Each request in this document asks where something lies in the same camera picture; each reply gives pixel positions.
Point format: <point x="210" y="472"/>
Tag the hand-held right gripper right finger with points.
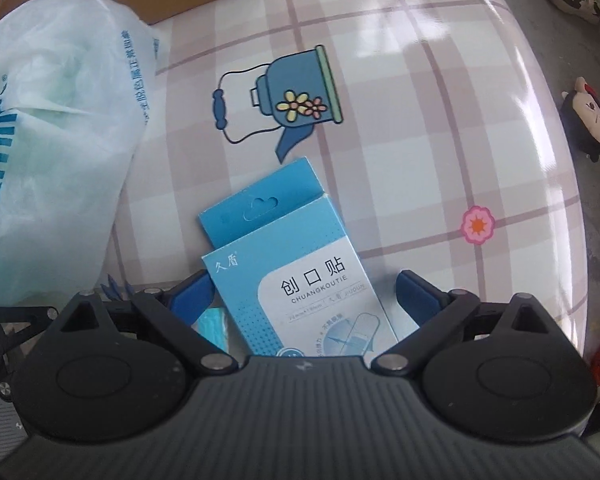
<point x="420" y="296"/>

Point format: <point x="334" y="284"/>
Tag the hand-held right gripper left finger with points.
<point x="190" y="295"/>

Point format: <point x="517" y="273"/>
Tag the light blue bandage box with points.
<point x="300" y="270"/>

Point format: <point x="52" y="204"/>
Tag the checked printed tablecloth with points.
<point x="430" y="135"/>

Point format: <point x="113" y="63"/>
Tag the translucent white plastic bag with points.
<point x="55" y="135"/>

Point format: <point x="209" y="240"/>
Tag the dark haired plush doll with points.
<point x="587" y="117"/>

